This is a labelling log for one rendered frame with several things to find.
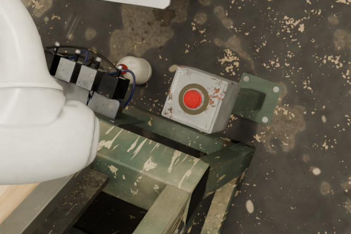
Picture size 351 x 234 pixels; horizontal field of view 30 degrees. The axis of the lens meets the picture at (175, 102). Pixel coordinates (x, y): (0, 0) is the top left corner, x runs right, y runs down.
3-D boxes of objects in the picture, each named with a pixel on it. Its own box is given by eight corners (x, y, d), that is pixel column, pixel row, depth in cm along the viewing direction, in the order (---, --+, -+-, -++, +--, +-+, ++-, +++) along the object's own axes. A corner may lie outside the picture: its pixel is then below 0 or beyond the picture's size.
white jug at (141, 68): (156, 63, 241) (139, 60, 221) (147, 88, 242) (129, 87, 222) (132, 54, 243) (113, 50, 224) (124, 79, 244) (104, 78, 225)
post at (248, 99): (266, 94, 230) (226, 91, 158) (260, 109, 231) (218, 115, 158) (250, 88, 232) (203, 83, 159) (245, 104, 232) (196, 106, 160)
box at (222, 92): (242, 84, 157) (228, 82, 139) (225, 130, 158) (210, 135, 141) (196, 67, 160) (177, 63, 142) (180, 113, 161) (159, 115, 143)
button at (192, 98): (206, 93, 141) (203, 93, 139) (199, 110, 142) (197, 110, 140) (188, 87, 142) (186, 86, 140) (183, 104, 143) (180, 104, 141)
